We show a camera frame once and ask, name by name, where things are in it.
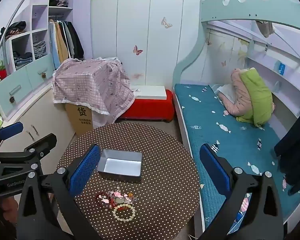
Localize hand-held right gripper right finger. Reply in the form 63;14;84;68
199;144;284;240

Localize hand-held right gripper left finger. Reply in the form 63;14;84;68
16;144;102;240

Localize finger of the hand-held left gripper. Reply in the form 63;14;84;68
0;122;24;153
0;133;57;161

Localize dark red bead bracelet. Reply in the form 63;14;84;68
94;192;113;209

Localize silver metal tin box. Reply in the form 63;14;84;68
97;149;143;183

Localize white bead bracelet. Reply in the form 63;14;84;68
112;203;136;221

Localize person's left hand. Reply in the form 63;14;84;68
0;196;18;227

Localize white low cabinet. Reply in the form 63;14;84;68
0;82;77;160

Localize cardboard box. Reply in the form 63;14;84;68
64;102;94;137

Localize brown polka dot tablecloth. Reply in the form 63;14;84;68
57;123;200;240

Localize folded blue jeans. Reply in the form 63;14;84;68
13;52;33;67

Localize white pillow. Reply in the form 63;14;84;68
214;84;237;104

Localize dark navy hanging garment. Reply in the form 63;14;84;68
274;105;300;195

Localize pink and green folded quilt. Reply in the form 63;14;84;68
219;67;275;127

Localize grey folded clothes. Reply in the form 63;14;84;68
33;41;47;59

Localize red bench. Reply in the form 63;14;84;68
120;89;175;123

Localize white board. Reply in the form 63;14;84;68
134;85;167;100

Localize beige hanging garment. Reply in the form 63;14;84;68
55;21;68;63

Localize dark bundled clothes pile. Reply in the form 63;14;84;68
0;21;27;43

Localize dark hanging jacket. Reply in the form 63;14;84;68
64;21;85;59

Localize lilac wardrobe shelving unit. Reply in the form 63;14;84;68
0;0;93;120

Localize beige hanging cloth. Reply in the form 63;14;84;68
255;20;275;38

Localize pale green bunk bed frame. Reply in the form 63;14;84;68
172;0;300;235

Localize curved metal rail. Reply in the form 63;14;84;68
0;0;44;61

